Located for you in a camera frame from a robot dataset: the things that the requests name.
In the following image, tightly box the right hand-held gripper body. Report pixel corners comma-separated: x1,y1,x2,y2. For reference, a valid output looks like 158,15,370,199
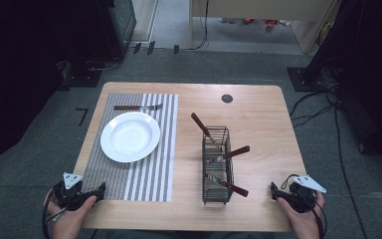
276,174,328,214

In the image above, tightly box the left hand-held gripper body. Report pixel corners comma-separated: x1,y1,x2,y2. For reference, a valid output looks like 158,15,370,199
53,171,97,212

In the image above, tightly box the person's left hand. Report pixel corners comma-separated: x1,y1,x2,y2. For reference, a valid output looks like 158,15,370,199
44,188,98,239

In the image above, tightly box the person's right hand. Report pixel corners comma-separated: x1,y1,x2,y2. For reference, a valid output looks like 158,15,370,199
276,190,326,239

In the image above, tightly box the white plate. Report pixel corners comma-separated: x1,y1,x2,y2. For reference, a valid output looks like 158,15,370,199
99,111,162,164

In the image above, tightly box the black tape corner mark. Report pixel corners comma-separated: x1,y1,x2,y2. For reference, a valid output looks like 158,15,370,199
75,107,90,127

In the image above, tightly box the grey striped placemat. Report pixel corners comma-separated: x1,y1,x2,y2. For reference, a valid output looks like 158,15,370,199
81,92,180,203

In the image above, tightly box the black flat stand base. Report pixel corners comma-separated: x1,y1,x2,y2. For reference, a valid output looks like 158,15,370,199
58,59,104,92

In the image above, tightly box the dark glass cabinet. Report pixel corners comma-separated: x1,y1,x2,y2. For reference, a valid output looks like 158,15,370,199
94,0,137,62

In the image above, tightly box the red shoe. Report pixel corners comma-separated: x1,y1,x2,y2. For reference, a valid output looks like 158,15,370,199
264,18,280,33

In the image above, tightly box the light wooden desk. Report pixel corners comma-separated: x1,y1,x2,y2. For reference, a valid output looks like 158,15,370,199
188,0,343,55

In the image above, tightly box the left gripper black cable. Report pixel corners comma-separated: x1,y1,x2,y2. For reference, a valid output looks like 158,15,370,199
41,187,68,239

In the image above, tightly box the brown-handled knife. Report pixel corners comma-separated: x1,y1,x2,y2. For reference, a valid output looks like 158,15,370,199
205,173,250,198

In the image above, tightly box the brown-handled utensil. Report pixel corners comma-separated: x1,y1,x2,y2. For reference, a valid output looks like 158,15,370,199
190,112,224,152
208,144,251,164

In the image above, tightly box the black wire cutlery basket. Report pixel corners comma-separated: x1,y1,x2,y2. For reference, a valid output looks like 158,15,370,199
201,125,235,205

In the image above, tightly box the black floor cable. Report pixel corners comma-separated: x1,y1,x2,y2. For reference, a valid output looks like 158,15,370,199
288,89,370,239

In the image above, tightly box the brown-handled fork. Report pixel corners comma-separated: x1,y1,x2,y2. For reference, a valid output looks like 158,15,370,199
112,103,164,113

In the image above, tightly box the hanging black cable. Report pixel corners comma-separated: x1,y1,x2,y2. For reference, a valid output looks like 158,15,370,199
189,0,211,52

